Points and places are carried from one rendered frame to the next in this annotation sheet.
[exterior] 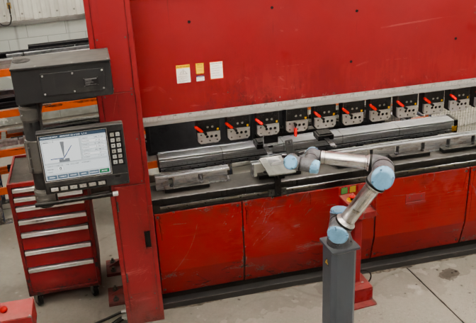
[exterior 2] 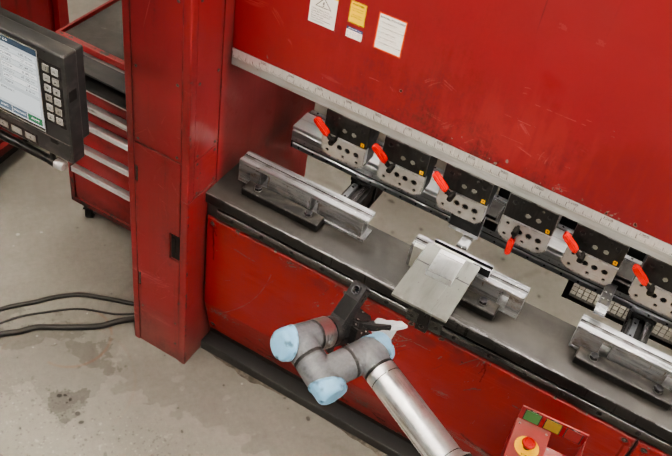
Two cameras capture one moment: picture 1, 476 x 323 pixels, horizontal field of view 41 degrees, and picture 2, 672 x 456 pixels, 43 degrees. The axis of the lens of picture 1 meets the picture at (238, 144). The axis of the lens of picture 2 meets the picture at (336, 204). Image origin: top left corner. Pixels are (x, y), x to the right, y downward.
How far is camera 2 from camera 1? 2.36 m
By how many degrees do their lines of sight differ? 35
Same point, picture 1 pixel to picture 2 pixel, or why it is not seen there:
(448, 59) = not seen: outside the picture
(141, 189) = (173, 170)
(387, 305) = not seen: outside the picture
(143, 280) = (161, 296)
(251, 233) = not seen: hidden behind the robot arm
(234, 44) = (444, 1)
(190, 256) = (251, 309)
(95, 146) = (21, 73)
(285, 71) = (537, 118)
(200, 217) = (279, 268)
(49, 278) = (97, 192)
